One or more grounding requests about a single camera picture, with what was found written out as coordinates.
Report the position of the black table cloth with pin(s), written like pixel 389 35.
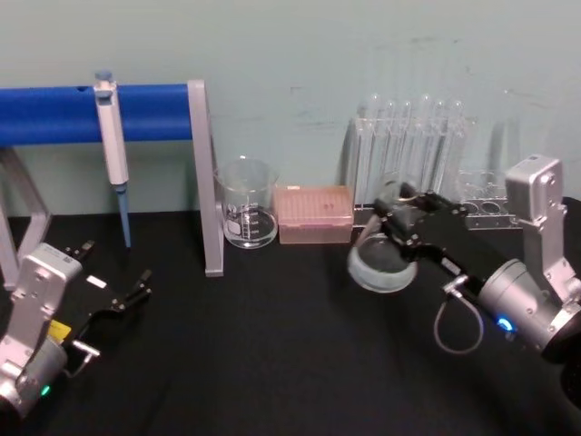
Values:
pixel 272 345

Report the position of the tall clear test tube rack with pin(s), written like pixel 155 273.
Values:
pixel 363 159

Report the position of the clear glass test tube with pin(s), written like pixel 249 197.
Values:
pixel 438 136
pixel 454 136
pixel 423 131
pixel 404 127
pixel 372 131
pixel 388 127

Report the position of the low clear holed rack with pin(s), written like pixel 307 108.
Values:
pixel 490 209

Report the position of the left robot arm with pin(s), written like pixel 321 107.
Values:
pixel 38 284

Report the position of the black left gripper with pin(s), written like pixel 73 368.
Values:
pixel 97 302

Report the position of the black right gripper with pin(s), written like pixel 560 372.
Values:
pixel 442 240

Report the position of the blue pipette stand grey legs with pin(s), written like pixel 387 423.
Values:
pixel 54 113

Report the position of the white blue pipette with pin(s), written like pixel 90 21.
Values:
pixel 111 136

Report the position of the pink pipette tip box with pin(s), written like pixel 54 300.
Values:
pixel 313 213

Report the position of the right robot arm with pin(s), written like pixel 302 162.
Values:
pixel 522 290

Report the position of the clear glass beaker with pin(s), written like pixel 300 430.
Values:
pixel 247 204

